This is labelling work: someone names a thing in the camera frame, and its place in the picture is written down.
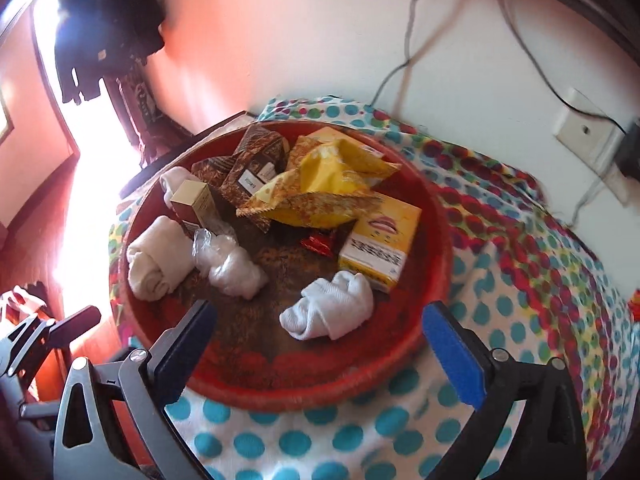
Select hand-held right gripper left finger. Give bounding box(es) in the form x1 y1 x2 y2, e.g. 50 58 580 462
52 299 218 480

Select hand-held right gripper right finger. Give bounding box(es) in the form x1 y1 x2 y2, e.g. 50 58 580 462
421 301 588 480

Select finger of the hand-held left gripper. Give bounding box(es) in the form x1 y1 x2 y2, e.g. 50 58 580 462
0 305 103 378
17 400 68 433

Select clear plastic bag white contents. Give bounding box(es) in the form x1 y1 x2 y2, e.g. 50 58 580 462
192 227 269 302

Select white sock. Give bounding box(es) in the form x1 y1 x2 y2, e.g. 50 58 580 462
126 215 187 302
279 270 375 342
159 166 201 201

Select red round tray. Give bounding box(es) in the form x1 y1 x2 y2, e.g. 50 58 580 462
119 120 455 413

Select dark red box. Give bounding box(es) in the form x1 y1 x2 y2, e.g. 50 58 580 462
170 180 223 238

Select red foil candy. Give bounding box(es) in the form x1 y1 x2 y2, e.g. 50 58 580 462
300 231 337 259

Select brown snack packet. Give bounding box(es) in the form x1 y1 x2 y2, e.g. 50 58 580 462
191 125 292 233

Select yellow snack bag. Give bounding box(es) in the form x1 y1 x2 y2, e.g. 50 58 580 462
236 137 403 228

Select polka dot blanket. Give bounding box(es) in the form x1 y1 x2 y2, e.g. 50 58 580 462
107 92 640 480

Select dark wooden furniture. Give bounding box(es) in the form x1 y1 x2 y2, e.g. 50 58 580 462
117 72 201 168

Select black power adapter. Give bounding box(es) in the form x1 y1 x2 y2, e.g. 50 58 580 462
614 121 640 179

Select dark hanging clothes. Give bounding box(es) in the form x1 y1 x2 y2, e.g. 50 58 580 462
52 0 166 106

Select thin black cable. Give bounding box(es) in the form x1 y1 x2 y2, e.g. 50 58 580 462
570 172 608 226

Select white wall outlet plate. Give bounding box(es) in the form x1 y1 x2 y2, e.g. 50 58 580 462
552 87 628 171

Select black adapter cable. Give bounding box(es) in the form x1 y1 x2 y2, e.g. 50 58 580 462
497 0 628 133

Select long black cable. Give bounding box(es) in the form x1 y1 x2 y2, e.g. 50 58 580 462
372 0 453 106

